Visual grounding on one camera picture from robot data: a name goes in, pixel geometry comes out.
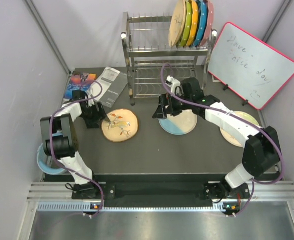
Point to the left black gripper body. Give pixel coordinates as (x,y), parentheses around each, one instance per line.
(91,116)

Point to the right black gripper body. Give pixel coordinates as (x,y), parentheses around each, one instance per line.
(177,106)

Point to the white blue leaf plate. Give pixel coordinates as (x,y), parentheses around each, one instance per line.
(181,124)

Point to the beige bird plate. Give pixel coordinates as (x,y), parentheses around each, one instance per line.
(123,125)
(177,23)

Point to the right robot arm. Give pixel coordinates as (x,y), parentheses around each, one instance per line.
(261,145)

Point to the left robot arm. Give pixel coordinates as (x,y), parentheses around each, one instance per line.
(60,141)

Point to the steel two-tier dish rack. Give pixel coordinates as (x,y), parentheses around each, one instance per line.
(145,44)

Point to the grey white booklet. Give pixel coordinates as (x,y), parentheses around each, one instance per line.
(109,85)

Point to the blue orange paperback book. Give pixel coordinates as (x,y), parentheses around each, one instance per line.
(78,81)

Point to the light blue headphones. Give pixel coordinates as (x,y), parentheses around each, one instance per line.
(41,159)

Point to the pink framed whiteboard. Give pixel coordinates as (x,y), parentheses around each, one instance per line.
(252,69)

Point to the green polka dot plate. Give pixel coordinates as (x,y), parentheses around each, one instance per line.
(187,27)

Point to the yellow polka dot plate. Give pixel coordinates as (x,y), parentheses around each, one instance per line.
(194,22)

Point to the blue polka dot plate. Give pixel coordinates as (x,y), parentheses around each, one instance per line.
(202,22)

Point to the pink polka dot plate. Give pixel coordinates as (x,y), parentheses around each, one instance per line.
(209,22)

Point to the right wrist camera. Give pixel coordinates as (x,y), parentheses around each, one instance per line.
(174,85)

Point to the grey slotted cable duct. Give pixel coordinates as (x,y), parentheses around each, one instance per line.
(92,207)

